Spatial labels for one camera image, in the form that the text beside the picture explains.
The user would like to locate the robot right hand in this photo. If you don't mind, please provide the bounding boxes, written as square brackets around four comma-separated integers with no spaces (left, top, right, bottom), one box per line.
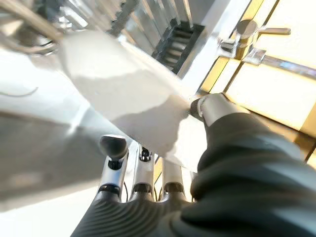
[70,92,316,237]

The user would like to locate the cream plate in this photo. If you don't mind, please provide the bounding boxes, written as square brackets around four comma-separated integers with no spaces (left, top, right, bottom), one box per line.
[59,31,205,173]

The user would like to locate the chrome kitchen faucet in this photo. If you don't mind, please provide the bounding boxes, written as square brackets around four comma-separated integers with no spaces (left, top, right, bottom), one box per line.
[221,19,316,79]

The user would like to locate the black sink dish rack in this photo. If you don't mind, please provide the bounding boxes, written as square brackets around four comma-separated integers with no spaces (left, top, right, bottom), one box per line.
[0,0,205,75]

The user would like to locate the stainless steel sink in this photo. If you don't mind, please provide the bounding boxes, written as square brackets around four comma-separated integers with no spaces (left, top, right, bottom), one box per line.
[0,0,237,215]

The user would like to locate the dark window frame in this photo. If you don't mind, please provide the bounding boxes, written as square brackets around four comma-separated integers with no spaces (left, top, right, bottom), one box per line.
[197,0,316,161]

